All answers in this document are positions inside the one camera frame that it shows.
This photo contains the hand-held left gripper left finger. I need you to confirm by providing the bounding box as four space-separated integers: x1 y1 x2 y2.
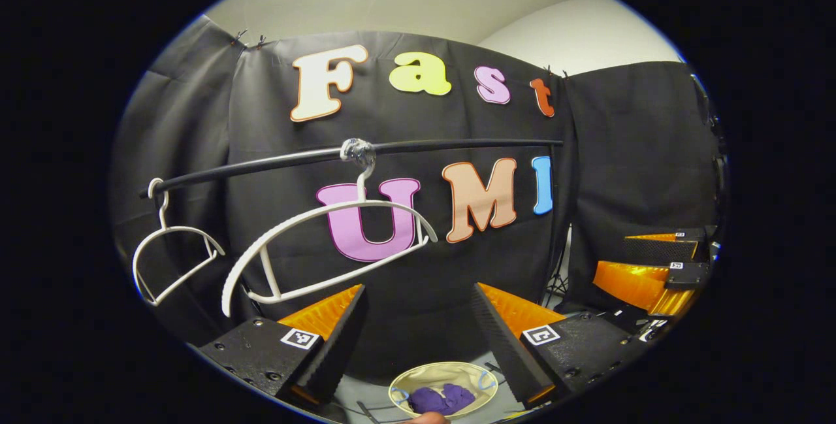
189 284 370 423

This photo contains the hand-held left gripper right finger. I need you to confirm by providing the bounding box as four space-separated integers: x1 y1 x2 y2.
470 282 654 412

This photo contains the cream laundry hamper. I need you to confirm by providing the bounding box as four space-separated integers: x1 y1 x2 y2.
388 361 499 419

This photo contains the purple knit garment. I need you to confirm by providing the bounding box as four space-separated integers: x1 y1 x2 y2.
408 383 476 416

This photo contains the white plastic hanger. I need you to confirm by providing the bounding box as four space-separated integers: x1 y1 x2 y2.
221 139 438 318
133 178 226 307

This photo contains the black clothes rack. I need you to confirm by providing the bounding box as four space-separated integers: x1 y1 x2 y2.
138 138 566 297

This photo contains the dark bulky object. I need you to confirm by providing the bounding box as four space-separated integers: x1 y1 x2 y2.
611 306 673 346

